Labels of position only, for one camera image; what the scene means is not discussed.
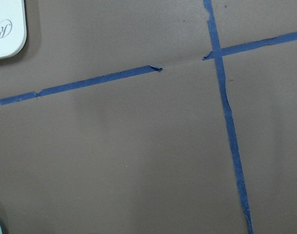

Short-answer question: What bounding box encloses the cream rabbit tray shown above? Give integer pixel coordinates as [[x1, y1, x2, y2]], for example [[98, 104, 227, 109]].
[[0, 0, 27, 59]]

